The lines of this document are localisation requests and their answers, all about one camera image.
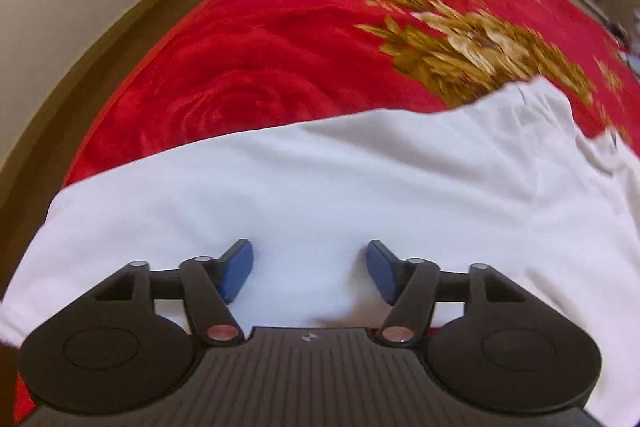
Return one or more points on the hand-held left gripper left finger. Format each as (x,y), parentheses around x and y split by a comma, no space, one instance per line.
(236,269)

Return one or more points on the red floral blanket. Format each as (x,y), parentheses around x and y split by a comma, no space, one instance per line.
(280,37)

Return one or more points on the white t-shirt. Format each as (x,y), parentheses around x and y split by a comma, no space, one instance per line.
(350,187)

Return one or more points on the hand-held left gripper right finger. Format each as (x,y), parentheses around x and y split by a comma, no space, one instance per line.
(380,269)

